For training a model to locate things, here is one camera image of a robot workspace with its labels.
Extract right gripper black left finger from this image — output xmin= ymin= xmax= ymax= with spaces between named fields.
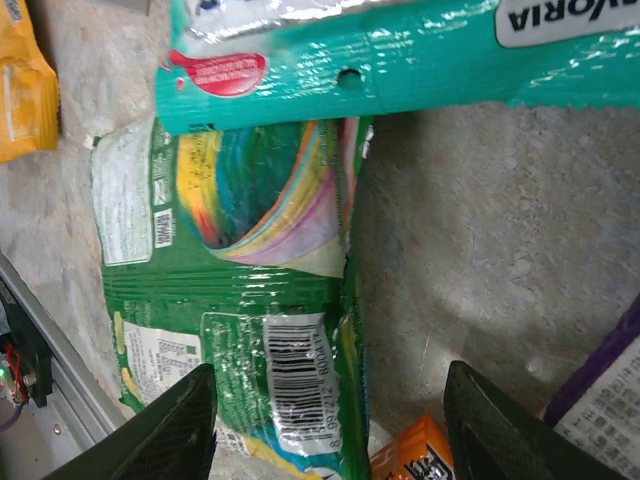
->
xmin=43 ymin=363 xmax=218 ymax=480

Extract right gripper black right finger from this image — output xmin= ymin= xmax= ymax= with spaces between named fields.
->
xmin=442 ymin=360 xmax=629 ymax=480

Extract orange clear snack pack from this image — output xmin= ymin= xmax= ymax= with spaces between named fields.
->
xmin=368 ymin=413 xmax=457 ymax=480

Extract green rainbow snack bag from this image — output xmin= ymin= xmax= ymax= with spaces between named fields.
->
xmin=89 ymin=115 xmax=376 ymax=480

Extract teal snack bag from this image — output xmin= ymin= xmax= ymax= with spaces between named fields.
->
xmin=153 ymin=0 xmax=640 ymax=135

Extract purple white snack pack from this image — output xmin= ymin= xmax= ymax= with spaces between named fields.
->
xmin=542 ymin=292 xmax=640 ymax=476

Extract aluminium frame rail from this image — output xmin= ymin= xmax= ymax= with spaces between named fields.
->
xmin=0 ymin=249 xmax=129 ymax=451

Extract purple cable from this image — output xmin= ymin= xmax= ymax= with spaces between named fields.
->
xmin=0 ymin=402 xmax=26 ymax=435

